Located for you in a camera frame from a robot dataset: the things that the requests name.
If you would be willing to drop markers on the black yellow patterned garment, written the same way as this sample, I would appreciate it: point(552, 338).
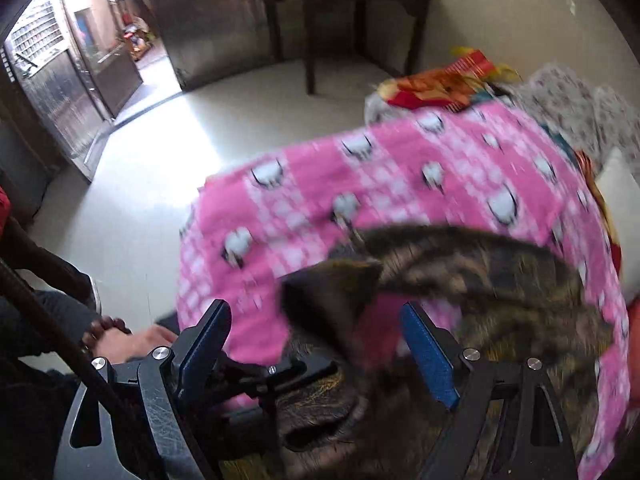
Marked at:
point(508, 299)

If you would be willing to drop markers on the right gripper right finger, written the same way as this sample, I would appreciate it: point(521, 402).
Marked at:
point(532, 440)

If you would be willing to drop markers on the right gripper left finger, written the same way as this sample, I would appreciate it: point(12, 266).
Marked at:
point(131, 423)

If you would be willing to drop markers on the dark metal door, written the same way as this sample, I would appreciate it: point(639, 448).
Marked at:
point(71, 60)

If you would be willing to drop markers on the floral grey bedding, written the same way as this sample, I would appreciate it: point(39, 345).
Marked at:
point(554, 106)

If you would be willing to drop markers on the pink penguin blanket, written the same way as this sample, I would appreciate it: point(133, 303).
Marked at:
point(491, 168)

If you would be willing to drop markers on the person's left hand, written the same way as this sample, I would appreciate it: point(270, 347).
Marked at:
point(114, 341)

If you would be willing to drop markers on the red yellow clothes pile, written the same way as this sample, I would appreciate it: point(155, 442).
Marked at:
point(453, 87)

